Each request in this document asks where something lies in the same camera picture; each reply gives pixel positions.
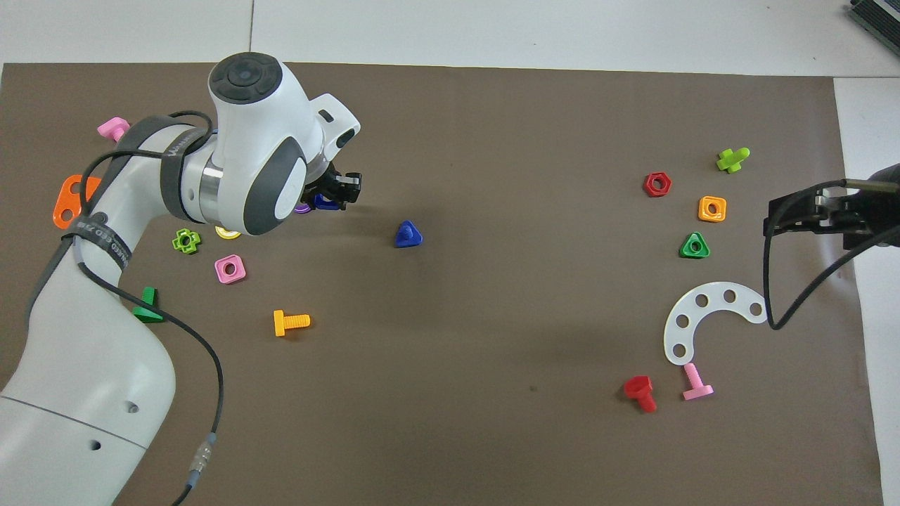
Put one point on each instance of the lime cross-head plastic bolt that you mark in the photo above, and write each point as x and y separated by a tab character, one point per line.
731	161

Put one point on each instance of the red hexagonal plastic nut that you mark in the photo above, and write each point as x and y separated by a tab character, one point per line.
648	186

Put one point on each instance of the blue square plastic nut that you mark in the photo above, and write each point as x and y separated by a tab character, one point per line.
325	202

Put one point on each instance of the red hexagonal-head plastic bolt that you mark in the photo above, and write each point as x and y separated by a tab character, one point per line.
638	388

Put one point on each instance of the green triangular plastic nut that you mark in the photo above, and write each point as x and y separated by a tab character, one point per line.
685	251

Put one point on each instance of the pink plastic bolt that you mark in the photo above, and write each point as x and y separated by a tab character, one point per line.
111	128
696	385

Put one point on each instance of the orange square plastic nut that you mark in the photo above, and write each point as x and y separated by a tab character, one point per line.
703	214

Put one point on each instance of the green plastic bolt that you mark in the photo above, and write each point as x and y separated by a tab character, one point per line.
149	313

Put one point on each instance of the yellow three-hole plastic strip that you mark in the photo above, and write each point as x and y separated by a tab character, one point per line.
226	232

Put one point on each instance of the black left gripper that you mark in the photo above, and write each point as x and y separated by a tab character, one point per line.
322	181

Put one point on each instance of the grey ribbed device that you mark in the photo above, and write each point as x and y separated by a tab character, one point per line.
877	15

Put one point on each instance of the orange plastic bolt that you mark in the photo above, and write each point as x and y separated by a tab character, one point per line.
288	322

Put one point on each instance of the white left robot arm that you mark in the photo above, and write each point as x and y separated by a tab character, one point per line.
267	140

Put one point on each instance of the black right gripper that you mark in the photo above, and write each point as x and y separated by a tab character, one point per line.
875	211

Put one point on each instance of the blue triangular-head plastic bolt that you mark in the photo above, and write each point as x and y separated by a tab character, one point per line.
408	236

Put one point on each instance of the green cross-shaped plastic nut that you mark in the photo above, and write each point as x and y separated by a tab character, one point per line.
176	242

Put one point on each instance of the brown table mat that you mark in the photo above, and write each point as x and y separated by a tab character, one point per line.
492	393

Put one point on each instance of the white curved five-hole plate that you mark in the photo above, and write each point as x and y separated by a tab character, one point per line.
715	295

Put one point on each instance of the pink square plastic nut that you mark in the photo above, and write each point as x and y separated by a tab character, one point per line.
221	275

